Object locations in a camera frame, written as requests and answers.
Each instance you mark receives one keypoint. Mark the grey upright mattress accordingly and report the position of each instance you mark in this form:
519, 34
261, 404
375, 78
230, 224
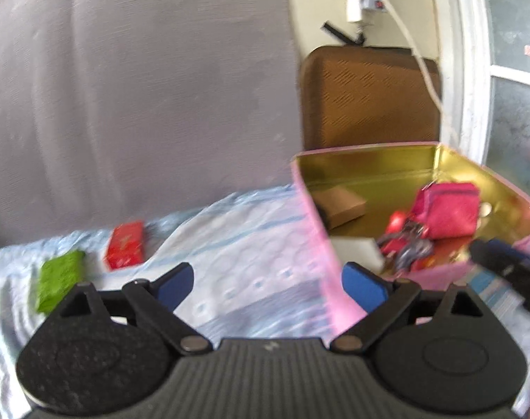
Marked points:
138, 96

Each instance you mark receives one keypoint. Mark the pink zip wallet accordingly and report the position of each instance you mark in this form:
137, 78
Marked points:
448, 211

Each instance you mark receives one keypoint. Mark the white charger adapter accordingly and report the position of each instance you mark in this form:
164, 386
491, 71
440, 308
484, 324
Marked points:
356, 253

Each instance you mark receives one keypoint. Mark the red flat box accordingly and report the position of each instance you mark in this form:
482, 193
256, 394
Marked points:
125, 244

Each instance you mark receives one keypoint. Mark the small brown cardboard box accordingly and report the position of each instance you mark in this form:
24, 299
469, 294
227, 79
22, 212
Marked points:
341, 205

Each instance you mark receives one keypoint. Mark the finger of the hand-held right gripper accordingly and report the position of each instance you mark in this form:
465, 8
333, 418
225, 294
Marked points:
513, 264

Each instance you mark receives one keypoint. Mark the white window frame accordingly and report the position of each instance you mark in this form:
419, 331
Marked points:
465, 52

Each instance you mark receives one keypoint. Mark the black tape strip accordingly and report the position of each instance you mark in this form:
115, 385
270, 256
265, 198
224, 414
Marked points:
339, 32

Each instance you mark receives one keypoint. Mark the green packet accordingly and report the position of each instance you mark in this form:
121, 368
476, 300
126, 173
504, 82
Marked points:
59, 279

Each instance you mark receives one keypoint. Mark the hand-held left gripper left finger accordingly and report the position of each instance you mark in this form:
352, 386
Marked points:
174, 283

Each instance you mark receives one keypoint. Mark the blue striped bedsheet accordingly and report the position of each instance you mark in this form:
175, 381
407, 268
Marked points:
247, 235

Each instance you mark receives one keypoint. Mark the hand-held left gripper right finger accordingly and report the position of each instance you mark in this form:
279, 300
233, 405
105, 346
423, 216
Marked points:
363, 286

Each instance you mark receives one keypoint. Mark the red key bunch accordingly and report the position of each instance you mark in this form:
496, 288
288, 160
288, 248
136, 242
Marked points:
402, 240

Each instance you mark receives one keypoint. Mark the brown woven chair back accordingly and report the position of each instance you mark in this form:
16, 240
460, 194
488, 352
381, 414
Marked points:
369, 96

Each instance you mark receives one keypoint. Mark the pink tin box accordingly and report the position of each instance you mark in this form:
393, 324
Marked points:
317, 244

